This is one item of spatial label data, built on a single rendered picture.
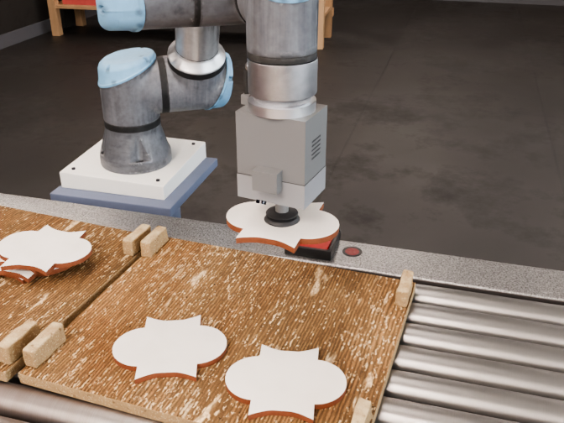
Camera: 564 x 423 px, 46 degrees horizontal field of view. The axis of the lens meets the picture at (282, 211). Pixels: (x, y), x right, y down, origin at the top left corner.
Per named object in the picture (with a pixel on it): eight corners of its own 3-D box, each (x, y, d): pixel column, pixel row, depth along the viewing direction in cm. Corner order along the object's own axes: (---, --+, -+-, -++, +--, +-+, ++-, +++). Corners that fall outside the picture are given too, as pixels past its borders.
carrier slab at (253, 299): (163, 243, 107) (162, 235, 107) (415, 291, 95) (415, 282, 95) (19, 383, 78) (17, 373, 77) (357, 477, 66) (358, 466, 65)
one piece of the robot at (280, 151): (215, 84, 68) (221, 223, 75) (295, 95, 65) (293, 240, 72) (258, 62, 76) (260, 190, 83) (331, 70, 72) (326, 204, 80)
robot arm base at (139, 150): (128, 140, 151) (124, 99, 147) (185, 152, 146) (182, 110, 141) (86, 165, 140) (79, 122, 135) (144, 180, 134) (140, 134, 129)
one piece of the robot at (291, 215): (259, 204, 77) (259, 219, 78) (289, 211, 76) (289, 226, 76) (274, 191, 80) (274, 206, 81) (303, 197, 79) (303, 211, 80)
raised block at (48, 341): (55, 336, 83) (52, 319, 82) (68, 340, 83) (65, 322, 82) (23, 367, 78) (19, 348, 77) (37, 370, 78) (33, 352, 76)
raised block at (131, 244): (143, 237, 106) (141, 221, 105) (153, 239, 106) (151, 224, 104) (122, 255, 101) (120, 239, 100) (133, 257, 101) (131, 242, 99)
